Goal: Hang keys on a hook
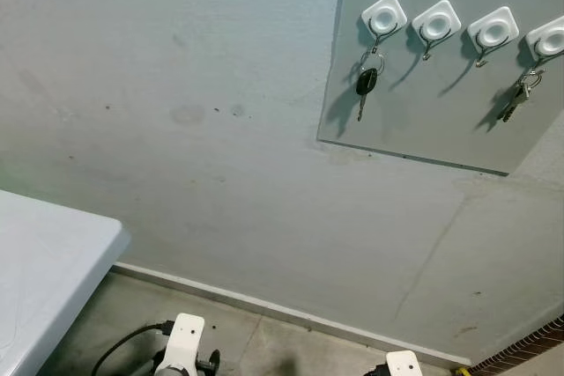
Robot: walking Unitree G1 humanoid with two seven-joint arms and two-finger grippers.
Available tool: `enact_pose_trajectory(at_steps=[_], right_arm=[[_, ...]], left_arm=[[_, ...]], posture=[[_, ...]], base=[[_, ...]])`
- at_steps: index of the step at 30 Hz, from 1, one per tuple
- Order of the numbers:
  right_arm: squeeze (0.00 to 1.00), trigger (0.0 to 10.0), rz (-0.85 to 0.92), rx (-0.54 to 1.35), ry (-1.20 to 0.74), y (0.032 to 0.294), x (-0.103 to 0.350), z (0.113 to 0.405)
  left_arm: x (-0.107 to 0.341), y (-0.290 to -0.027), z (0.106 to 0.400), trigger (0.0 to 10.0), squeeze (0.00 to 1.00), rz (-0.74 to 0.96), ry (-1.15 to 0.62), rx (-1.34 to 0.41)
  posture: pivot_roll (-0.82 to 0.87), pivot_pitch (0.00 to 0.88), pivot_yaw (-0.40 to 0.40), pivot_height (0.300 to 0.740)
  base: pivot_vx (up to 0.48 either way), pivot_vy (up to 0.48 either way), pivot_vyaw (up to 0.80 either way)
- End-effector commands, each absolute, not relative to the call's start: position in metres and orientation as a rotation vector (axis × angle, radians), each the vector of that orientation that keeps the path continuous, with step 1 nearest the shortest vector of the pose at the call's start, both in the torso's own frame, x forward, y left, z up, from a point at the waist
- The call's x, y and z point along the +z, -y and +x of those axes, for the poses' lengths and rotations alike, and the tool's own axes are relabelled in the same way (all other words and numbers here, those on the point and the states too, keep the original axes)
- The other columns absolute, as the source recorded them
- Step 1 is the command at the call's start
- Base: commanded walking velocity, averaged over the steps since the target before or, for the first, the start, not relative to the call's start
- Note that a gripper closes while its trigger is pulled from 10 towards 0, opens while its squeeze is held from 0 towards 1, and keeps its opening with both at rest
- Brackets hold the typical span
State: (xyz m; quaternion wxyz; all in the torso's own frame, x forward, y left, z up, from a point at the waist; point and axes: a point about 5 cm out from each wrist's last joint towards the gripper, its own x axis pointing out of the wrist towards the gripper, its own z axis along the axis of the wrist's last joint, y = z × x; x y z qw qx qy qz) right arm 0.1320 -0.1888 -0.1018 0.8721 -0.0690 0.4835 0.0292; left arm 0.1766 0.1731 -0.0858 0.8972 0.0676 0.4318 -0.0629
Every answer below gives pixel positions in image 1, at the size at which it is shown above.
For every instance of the white plastic table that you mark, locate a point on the white plastic table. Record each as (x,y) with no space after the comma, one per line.
(44,270)

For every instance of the silver key bunch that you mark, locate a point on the silver key bunch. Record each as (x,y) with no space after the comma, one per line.
(520,92)

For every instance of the small yellow object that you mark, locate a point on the small yellow object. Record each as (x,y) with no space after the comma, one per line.
(462,371)

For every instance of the white square wall hook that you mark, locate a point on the white square wall hook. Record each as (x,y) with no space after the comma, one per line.
(384,17)
(436,21)
(549,40)
(493,30)

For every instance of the grey skirting board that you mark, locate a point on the grey skirting board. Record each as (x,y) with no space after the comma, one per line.
(291,313)

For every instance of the grey wall board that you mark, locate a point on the grey wall board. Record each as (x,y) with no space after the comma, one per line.
(423,125)

